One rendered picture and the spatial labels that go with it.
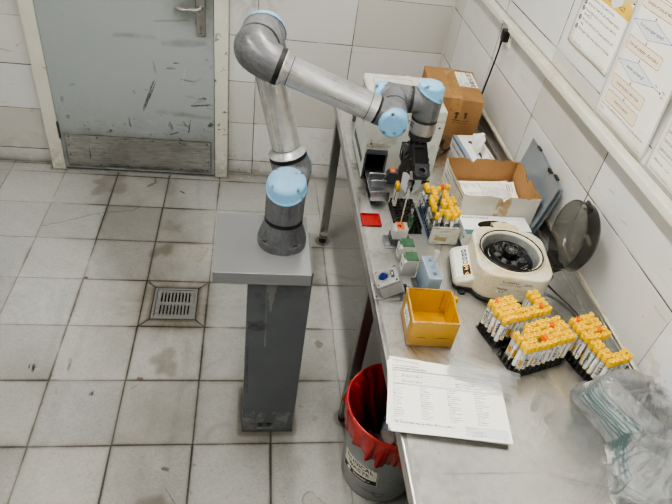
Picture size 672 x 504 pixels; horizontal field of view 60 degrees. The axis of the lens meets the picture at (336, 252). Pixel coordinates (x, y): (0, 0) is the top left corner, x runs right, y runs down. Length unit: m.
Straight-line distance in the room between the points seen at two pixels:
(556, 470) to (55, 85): 3.05
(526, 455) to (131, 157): 2.88
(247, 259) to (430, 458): 0.76
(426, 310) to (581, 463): 0.56
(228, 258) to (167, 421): 0.95
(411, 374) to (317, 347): 1.22
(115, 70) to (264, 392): 2.00
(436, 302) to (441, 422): 0.38
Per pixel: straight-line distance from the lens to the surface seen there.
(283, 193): 1.66
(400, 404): 1.50
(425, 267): 1.74
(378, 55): 3.46
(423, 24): 3.45
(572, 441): 1.63
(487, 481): 1.47
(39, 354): 2.81
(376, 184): 2.13
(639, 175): 1.76
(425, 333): 1.61
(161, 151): 3.68
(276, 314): 1.92
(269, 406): 2.32
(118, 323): 2.86
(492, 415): 1.56
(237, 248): 1.79
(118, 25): 3.39
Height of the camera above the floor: 2.09
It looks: 40 degrees down
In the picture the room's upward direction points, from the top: 10 degrees clockwise
